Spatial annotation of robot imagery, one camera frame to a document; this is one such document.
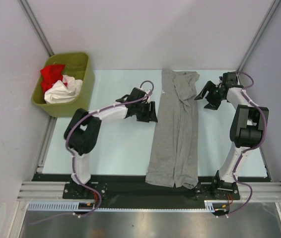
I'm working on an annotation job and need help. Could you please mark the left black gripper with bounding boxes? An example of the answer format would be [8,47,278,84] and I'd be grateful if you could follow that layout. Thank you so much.
[135,101,158,123]

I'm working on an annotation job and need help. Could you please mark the grey slotted cable duct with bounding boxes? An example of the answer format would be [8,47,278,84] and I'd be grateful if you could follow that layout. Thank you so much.
[27,201,228,213]

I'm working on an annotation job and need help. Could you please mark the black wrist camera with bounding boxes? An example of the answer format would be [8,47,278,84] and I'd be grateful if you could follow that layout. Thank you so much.
[115,87,152,106]
[219,72,243,89]

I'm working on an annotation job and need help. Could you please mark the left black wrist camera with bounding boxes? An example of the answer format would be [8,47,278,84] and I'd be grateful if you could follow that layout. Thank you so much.
[115,87,152,106]

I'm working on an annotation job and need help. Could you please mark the left aluminium corner post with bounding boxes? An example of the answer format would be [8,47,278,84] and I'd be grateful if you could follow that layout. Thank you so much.
[18,0,54,57]

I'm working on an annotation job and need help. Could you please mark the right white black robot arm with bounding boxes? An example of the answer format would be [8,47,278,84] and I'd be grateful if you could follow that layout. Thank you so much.
[195,80,269,200]

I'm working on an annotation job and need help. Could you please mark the olive green plastic bin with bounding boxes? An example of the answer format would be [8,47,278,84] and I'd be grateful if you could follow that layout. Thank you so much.
[31,52,95,118]

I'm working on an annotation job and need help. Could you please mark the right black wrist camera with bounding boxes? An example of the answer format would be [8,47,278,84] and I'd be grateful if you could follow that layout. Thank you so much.
[219,72,243,89]

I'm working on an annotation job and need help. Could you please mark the white t shirt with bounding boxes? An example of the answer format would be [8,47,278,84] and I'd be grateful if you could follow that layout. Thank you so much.
[44,74,83,104]

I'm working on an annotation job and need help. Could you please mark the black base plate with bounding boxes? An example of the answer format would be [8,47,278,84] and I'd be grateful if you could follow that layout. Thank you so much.
[32,174,272,209]

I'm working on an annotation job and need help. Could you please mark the aluminium frame rail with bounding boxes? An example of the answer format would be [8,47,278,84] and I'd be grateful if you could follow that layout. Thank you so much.
[17,181,281,203]

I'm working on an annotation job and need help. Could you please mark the right aluminium corner post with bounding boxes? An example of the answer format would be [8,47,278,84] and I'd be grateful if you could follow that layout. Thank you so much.
[237,0,281,71]

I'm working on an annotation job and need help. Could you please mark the grey t shirt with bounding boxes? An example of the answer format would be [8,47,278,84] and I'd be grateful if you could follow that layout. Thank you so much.
[145,68,200,189]

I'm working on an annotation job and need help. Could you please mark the aluminium corner post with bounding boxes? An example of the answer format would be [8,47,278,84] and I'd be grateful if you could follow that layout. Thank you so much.
[237,0,281,71]
[18,0,54,57]

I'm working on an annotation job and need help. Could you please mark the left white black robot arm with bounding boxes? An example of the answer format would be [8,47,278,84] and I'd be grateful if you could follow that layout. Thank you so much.
[64,100,158,198]

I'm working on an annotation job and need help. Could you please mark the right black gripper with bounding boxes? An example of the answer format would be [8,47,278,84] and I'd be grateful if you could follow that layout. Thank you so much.
[195,81,225,111]

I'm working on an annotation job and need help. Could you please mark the red t shirt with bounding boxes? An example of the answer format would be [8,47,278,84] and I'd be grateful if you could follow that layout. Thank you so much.
[40,64,68,93]

